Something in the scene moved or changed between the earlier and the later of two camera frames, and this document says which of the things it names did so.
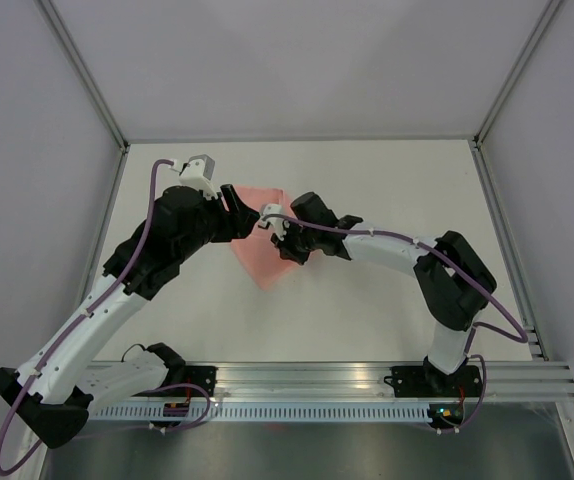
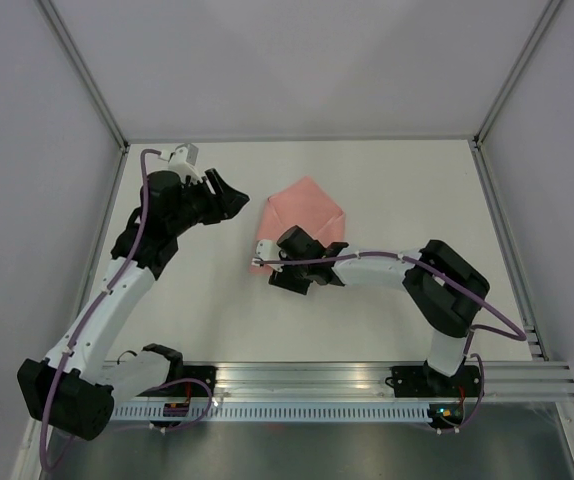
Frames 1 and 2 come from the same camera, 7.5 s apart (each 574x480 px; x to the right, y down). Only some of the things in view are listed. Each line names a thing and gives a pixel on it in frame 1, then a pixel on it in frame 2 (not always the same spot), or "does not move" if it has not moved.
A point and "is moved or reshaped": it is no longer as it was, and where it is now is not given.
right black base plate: (426, 381) does not move
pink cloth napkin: (258, 252) is moved or reshaped
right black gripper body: (298, 242) → (293, 277)
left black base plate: (203, 376) does not move
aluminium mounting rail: (524, 380) does not move
